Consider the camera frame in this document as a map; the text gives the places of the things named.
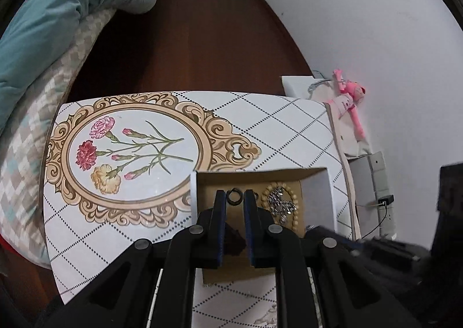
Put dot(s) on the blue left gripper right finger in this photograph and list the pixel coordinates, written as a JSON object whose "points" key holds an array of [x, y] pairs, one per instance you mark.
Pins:
{"points": [[257, 220]]}

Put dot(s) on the teal blue duvet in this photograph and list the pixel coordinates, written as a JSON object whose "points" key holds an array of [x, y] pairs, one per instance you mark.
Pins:
{"points": [[38, 34]]}

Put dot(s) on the floral patterned tablecloth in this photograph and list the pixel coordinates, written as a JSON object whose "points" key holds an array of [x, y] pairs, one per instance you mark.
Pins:
{"points": [[117, 168]]}

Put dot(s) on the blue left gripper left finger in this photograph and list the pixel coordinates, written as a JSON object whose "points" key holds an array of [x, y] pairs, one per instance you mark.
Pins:
{"points": [[210, 248]]}

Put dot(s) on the white power strip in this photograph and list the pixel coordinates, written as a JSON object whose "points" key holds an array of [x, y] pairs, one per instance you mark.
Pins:
{"points": [[386, 220]]}

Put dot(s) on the pink panther plush toy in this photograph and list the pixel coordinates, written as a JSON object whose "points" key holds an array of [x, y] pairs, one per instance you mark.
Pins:
{"points": [[351, 93]]}

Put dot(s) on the white cardboard box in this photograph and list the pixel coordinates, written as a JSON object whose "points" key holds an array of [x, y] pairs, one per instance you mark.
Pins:
{"points": [[314, 195]]}

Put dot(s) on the silver crystal brooch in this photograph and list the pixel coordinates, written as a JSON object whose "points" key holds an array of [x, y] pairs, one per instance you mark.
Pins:
{"points": [[282, 203]]}

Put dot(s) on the black charger plug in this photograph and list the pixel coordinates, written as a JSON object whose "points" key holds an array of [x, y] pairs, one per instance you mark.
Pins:
{"points": [[385, 201]]}

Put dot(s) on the checkered bed sheet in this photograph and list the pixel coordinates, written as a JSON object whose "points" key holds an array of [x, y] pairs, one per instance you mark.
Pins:
{"points": [[24, 139]]}

